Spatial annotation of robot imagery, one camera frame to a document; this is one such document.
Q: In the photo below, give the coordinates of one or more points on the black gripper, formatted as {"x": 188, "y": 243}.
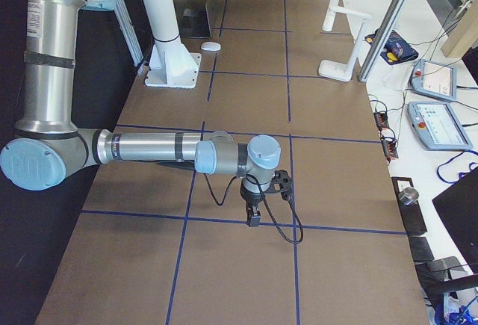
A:
{"x": 250, "y": 196}

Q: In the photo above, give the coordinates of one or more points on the white computer mouse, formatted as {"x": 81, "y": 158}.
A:
{"x": 210, "y": 46}

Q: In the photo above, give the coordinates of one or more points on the grey laptop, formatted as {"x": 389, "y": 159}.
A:
{"x": 198, "y": 23}

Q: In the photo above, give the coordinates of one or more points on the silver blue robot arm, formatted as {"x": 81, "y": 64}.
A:
{"x": 48, "y": 146}

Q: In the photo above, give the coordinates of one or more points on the white desk lamp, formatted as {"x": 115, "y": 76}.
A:
{"x": 339, "y": 52}

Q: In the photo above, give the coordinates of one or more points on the lower black connector box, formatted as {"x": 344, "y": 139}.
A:
{"x": 389, "y": 149}

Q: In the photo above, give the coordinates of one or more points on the black connector box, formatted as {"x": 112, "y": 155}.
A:
{"x": 381, "y": 120}
{"x": 389, "y": 149}

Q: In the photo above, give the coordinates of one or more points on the silver metal cylinder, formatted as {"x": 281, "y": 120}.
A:
{"x": 408, "y": 196}

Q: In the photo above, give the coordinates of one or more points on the black plate on desk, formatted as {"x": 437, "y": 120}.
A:
{"x": 411, "y": 214}

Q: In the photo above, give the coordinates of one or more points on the upper black connector box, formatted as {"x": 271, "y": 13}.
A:
{"x": 381, "y": 120}

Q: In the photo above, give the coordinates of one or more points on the lower teach pendant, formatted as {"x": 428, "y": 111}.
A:
{"x": 437, "y": 126}

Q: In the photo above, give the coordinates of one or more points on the teach pendant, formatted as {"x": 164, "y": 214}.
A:
{"x": 430, "y": 78}
{"x": 437, "y": 126}

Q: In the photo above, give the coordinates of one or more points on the navy space print pouch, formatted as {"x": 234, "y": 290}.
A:
{"x": 396, "y": 50}

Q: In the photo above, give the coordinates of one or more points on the upper teach pendant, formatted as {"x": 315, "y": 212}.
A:
{"x": 430, "y": 78}

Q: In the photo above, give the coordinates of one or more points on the aluminium frame post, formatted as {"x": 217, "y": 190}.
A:
{"x": 382, "y": 36}

